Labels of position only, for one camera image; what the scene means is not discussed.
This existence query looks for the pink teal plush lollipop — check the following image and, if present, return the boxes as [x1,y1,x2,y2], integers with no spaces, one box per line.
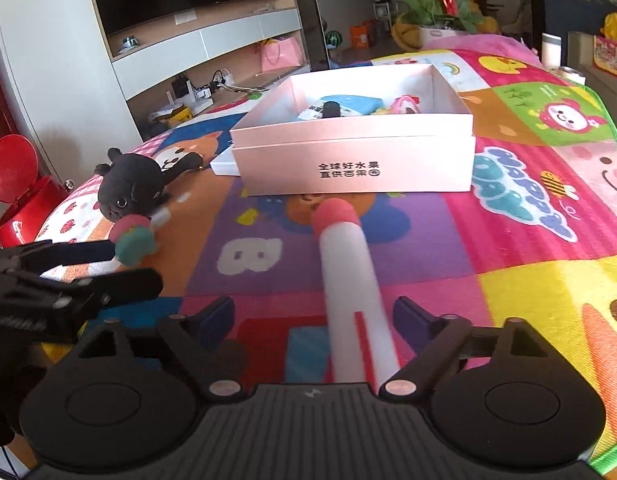
[108,207,172,269]

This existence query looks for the white red foam rocket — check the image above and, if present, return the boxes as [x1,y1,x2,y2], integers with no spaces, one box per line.
[312,198,400,391]

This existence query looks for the yellow pink plush toy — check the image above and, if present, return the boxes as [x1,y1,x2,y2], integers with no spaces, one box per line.
[374,94,420,115]

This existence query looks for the blue white plush milk carton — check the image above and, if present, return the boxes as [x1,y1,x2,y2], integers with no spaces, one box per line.
[296,94,383,120]

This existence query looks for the red trash bin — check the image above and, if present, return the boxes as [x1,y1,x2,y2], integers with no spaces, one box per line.
[0,134,69,247]

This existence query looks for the black plush cat toy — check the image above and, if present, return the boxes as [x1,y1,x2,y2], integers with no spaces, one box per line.
[94,148,203,223]

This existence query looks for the colourful cartoon play mat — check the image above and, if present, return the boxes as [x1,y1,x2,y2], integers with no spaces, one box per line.
[21,49,617,479]

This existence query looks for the white tv cabinet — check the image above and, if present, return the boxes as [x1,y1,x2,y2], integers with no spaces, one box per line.
[0,0,302,183]

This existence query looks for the pink cardboard box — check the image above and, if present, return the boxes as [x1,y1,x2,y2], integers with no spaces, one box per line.
[230,63,476,195]

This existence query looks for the pink gift bag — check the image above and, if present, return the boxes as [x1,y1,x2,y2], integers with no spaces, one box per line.
[260,37,305,73]

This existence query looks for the yellow banana plush chair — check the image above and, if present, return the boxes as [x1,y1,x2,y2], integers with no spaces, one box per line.
[391,11,423,52]

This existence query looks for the white metal cup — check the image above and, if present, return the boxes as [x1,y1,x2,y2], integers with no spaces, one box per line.
[541,32,563,70]

